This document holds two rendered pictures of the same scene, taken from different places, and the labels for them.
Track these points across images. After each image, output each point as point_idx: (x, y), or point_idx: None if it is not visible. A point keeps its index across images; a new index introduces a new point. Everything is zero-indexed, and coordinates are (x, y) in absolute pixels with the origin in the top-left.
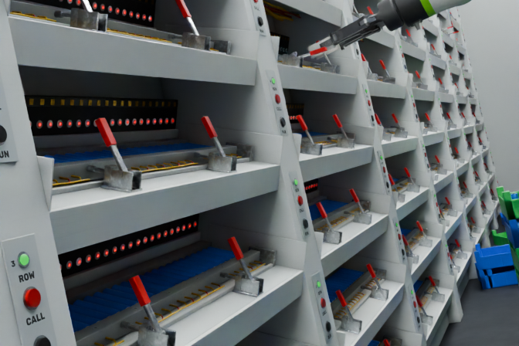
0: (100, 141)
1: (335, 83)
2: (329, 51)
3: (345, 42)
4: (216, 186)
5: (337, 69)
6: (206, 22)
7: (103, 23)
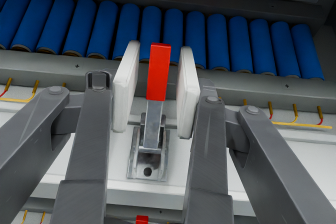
0: None
1: (110, 196)
2: (177, 107)
3: (190, 151)
4: None
5: (158, 172)
6: None
7: None
